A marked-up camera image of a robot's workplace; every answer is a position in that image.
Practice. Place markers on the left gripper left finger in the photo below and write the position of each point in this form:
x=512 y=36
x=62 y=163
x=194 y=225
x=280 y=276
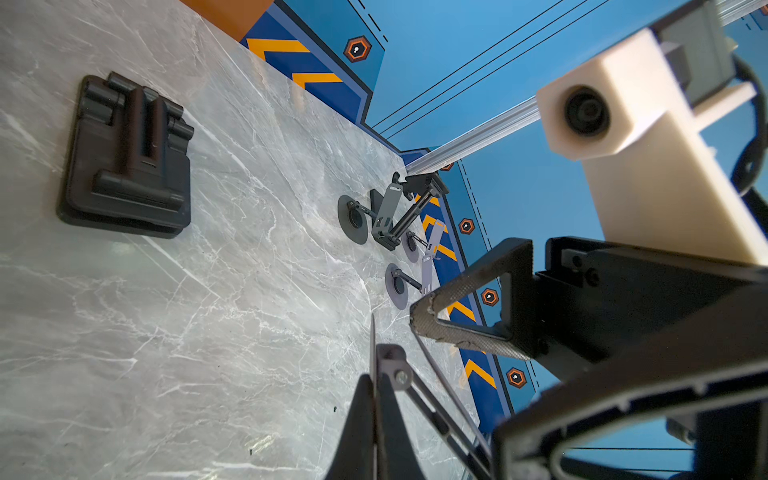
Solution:
x=354 y=456

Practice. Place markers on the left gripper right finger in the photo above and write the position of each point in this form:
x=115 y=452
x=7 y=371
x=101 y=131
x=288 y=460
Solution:
x=395 y=457

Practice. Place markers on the right aluminium corner post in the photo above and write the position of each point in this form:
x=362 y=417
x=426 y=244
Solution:
x=468 y=138

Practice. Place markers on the dark grey round phone stand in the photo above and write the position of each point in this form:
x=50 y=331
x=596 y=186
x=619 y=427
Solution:
x=359 y=222

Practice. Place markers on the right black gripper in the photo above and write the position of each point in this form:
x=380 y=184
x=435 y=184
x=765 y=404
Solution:
x=632 y=334

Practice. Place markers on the black folding phone stand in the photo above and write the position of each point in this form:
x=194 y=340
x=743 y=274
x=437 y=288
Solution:
x=400 y=205

